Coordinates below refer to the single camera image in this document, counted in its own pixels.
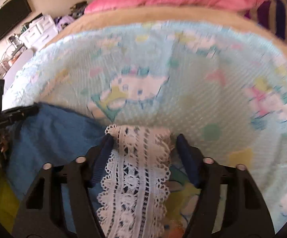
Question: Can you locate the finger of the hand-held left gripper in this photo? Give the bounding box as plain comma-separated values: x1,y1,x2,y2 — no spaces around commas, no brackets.
0,104,40,127

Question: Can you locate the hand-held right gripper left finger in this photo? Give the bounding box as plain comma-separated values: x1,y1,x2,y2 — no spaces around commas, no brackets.
12,134,114,238

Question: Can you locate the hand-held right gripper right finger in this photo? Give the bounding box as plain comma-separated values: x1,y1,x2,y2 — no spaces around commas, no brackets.
176,133,276,238

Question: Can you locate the blue denim pants lace trim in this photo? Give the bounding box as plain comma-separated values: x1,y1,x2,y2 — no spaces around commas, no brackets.
6,103,177,238

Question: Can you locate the light grey rounded board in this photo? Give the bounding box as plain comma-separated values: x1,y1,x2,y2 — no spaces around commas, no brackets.
4,48,36,91

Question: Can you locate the light blue cat print blanket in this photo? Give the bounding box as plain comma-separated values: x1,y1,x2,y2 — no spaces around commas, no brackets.
6,21,287,238

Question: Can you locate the white drawer cabinet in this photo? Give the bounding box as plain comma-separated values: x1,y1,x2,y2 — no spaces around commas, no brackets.
19,14,60,52

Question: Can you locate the black flat television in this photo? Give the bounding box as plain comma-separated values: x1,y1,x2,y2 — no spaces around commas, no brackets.
0,0,33,45

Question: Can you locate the pile of clothes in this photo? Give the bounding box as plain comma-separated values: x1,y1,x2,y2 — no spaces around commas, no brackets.
54,1,88,30

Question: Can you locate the tan bed sheet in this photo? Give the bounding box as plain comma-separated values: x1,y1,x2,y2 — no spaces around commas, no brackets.
45,4,287,63

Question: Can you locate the purple striped cloth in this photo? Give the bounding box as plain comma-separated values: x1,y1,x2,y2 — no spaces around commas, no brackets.
244,0,287,53

